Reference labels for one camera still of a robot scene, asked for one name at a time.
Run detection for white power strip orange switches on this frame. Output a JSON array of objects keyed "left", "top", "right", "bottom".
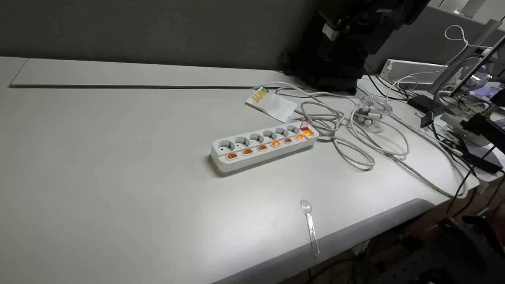
[{"left": 210, "top": 121, "right": 320, "bottom": 177}]

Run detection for metal monitor stand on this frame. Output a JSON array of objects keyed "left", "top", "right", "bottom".
[{"left": 409, "top": 43, "right": 494, "bottom": 130}]

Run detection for thin black cable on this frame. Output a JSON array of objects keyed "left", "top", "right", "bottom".
[{"left": 366, "top": 73, "right": 505, "bottom": 217}]

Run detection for looped white cord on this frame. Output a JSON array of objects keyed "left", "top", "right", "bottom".
[{"left": 442, "top": 23, "right": 473, "bottom": 61}]

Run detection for white plug connector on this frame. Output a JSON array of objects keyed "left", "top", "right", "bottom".
[{"left": 353, "top": 105, "right": 383, "bottom": 132}]

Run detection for white paper tag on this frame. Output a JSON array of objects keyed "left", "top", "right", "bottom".
[{"left": 244, "top": 86, "right": 300, "bottom": 125}]

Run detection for white tangled power cable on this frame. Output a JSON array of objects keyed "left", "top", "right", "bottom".
[{"left": 271, "top": 84, "right": 470, "bottom": 203}]

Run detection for monitor with purple screen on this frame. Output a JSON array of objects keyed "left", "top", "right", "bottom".
[{"left": 453, "top": 35, "right": 505, "bottom": 110}]

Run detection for white rectangular tray box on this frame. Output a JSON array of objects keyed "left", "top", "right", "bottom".
[{"left": 379, "top": 58, "right": 450, "bottom": 89}]

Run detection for black flat device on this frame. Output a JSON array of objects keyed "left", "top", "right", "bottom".
[{"left": 459, "top": 113, "right": 505, "bottom": 155}]

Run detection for clear plastic spoon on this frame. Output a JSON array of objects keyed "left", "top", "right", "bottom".
[{"left": 297, "top": 198, "right": 322, "bottom": 260}]

